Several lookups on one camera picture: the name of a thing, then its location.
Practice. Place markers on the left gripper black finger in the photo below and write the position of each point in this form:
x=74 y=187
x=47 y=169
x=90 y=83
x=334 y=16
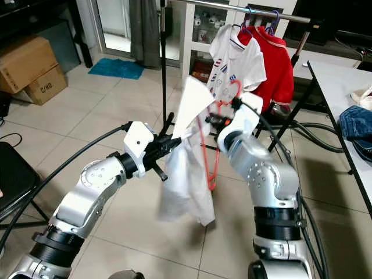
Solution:
x=168 y=142
x=170 y=149

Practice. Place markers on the red plastic hanger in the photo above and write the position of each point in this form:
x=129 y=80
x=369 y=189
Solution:
x=215 y=168

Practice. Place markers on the plain white shirt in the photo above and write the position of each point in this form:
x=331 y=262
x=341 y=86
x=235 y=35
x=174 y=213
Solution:
x=186 y=192

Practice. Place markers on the blue plastic hanger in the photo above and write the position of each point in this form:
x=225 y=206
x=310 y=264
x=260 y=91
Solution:
x=247 y=16

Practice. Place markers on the purple plastic hanger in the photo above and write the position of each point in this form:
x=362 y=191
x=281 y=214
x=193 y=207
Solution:
x=274 y=20

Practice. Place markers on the white printed t-shirt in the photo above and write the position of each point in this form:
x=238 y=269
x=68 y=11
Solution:
x=238 y=64

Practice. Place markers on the red polo shirt white trim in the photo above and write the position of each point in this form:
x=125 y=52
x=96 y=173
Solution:
x=276 y=70

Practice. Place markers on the white glass door cabinet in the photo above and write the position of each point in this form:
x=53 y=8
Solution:
x=186 y=46

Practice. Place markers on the black chrome clothes rack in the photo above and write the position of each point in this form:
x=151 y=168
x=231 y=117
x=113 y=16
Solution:
x=163 y=58

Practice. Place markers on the teal shaggy rug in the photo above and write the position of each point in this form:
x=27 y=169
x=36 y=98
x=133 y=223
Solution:
x=116 y=68

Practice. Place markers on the grey curtain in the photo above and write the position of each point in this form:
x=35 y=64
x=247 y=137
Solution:
x=144 y=35

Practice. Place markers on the white table black legs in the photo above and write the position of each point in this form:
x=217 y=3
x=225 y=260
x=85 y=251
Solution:
x=331 y=87

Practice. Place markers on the glass sliding door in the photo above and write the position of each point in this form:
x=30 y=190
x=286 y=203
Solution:
x=113 y=23

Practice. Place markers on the blue jeans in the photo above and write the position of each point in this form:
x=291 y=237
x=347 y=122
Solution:
x=357 y=125

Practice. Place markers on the black chair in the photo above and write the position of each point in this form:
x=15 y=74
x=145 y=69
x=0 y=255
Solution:
x=14 y=180

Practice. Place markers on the cream cloth bag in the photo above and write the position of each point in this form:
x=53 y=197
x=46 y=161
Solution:
x=363 y=99

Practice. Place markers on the large plain cardboard box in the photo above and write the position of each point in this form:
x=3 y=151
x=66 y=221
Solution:
x=29 y=61

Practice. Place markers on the black cabinet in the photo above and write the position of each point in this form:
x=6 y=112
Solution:
x=343 y=17

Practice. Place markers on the black desk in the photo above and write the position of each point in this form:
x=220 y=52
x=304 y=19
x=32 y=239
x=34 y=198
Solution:
x=35 y=17

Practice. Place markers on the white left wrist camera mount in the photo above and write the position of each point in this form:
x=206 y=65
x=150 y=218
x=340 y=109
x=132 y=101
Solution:
x=138 y=142

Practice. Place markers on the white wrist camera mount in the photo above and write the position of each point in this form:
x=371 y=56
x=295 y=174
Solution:
x=138 y=142
x=249 y=113

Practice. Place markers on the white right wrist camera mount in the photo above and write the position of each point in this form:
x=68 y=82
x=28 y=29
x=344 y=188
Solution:
x=249 y=113

